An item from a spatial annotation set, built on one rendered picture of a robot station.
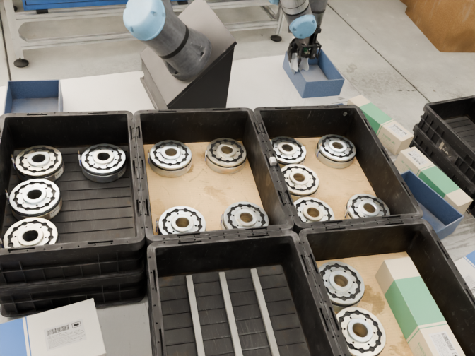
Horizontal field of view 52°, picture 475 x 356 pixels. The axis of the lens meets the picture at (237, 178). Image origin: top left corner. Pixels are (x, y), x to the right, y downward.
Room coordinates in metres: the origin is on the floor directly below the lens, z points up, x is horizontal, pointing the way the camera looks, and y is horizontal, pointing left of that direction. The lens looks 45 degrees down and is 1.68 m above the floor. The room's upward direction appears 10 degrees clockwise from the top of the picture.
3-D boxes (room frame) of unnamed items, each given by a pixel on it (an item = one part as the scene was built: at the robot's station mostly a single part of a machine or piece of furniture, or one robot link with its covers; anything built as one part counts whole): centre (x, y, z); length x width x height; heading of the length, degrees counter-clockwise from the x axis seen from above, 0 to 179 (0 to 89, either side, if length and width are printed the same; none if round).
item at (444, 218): (0.95, -0.49, 0.74); 0.20 x 0.15 x 0.07; 41
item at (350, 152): (1.00, -0.25, 0.86); 0.10 x 0.10 x 0.01
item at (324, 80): (1.55, -0.20, 0.74); 0.20 x 0.15 x 0.07; 25
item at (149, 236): (0.78, 0.07, 0.92); 0.40 x 0.30 x 0.02; 19
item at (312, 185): (0.85, -0.15, 0.86); 0.10 x 0.10 x 0.01
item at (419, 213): (0.87, -0.21, 0.92); 0.40 x 0.30 x 0.02; 19
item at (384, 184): (0.87, -0.21, 0.87); 0.40 x 0.30 x 0.11; 19
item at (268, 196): (0.78, 0.07, 0.87); 0.40 x 0.30 x 0.11; 19
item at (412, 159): (1.08, -0.57, 0.73); 0.24 x 0.06 x 0.06; 36
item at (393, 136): (1.32, -0.42, 0.73); 0.24 x 0.06 x 0.06; 43
